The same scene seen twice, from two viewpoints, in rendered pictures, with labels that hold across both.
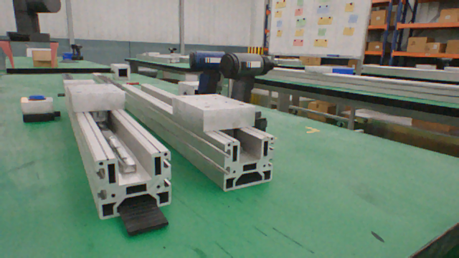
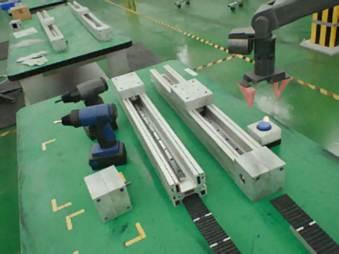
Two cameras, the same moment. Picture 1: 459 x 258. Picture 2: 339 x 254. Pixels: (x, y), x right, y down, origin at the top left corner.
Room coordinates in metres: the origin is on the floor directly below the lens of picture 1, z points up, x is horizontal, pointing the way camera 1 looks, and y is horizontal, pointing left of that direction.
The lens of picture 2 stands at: (1.75, 0.52, 1.41)
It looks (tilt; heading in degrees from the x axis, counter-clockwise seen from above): 33 degrees down; 195
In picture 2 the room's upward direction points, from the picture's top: 10 degrees counter-clockwise
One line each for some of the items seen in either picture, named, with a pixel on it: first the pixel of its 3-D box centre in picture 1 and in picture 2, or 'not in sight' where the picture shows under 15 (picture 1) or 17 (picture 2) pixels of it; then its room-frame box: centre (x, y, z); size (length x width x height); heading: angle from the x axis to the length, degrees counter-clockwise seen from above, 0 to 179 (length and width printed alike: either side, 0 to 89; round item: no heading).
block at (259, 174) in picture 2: (76, 94); (262, 172); (1.11, 0.57, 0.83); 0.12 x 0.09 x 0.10; 121
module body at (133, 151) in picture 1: (97, 121); (192, 108); (0.73, 0.33, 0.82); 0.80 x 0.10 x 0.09; 31
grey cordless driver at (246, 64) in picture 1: (252, 94); (87, 111); (0.83, -0.06, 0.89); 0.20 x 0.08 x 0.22; 132
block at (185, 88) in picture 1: (191, 94); (112, 191); (1.19, 0.16, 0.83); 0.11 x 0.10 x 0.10; 127
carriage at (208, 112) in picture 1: (211, 117); (129, 88); (0.61, 0.04, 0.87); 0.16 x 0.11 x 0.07; 31
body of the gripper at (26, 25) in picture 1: (28, 26); (264, 66); (0.90, 0.59, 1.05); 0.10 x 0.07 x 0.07; 121
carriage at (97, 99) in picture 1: (95, 102); (191, 97); (0.73, 0.33, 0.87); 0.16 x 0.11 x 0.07; 31
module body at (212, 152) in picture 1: (170, 115); (147, 123); (0.83, 0.17, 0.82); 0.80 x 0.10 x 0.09; 31
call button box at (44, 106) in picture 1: (41, 108); (261, 134); (0.91, 0.58, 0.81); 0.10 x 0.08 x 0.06; 121
